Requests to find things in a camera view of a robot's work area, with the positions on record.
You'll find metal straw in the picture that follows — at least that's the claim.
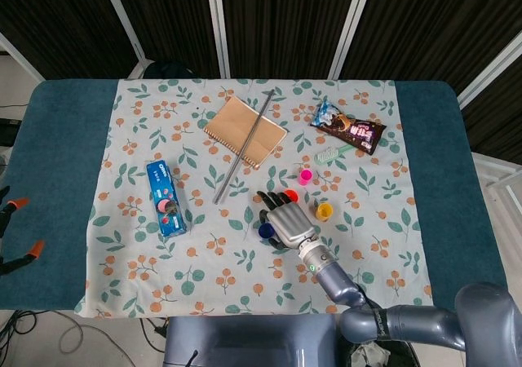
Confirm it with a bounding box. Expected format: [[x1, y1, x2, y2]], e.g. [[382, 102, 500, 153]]
[[213, 89, 276, 205]]

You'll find beige floor cable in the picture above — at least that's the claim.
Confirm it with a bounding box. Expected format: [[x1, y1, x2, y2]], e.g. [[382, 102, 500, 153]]
[[56, 312, 138, 367]]

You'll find black device box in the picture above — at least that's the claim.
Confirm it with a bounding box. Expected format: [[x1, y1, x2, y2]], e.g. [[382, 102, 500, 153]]
[[0, 117, 22, 148]]

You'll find black-lined trash bin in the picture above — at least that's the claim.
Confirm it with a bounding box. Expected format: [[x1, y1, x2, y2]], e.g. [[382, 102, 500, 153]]
[[344, 338, 418, 367]]

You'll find dark folding screen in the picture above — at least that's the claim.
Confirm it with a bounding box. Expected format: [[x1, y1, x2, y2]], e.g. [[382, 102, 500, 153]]
[[0, 0, 522, 154]]

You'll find brown chocolate snack packet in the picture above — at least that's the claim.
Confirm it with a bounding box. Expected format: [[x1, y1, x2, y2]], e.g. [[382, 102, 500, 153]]
[[309, 99, 387, 156]]

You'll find black bag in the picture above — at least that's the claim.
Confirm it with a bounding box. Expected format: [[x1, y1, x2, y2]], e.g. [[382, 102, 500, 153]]
[[142, 60, 197, 81]]

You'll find brown spiral notebook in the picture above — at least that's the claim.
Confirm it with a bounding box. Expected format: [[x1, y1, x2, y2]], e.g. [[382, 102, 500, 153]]
[[203, 95, 289, 170]]

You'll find floral tablecloth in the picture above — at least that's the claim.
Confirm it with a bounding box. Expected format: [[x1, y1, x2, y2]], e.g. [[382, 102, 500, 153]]
[[74, 77, 434, 318]]

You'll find black floor cable with plug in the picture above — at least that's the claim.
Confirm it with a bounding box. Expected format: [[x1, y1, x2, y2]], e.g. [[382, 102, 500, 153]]
[[139, 316, 169, 354]]

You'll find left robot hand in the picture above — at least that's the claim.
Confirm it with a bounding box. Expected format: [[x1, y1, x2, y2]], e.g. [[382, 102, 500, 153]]
[[0, 185, 45, 277]]

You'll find light green comb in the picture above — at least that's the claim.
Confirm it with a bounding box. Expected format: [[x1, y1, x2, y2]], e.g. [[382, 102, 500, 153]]
[[312, 143, 358, 165]]

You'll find black floor cable bundle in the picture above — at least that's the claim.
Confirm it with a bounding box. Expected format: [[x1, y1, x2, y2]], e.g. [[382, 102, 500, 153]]
[[0, 309, 40, 367]]

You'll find blue Oreo cookie box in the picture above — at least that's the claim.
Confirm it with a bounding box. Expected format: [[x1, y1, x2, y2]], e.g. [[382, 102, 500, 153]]
[[146, 159, 188, 237]]

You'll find teal table cover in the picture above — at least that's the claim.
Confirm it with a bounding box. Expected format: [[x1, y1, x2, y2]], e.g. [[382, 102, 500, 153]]
[[0, 79, 509, 315]]

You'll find blue-grey robot torso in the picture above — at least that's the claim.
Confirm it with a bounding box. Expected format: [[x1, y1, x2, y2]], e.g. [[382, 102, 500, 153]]
[[162, 314, 342, 367]]

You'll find white metal rack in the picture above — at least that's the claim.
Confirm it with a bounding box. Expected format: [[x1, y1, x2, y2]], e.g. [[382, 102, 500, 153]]
[[471, 153, 522, 262]]

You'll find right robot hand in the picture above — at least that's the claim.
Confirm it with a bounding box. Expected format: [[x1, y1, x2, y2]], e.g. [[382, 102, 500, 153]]
[[256, 190, 320, 251]]

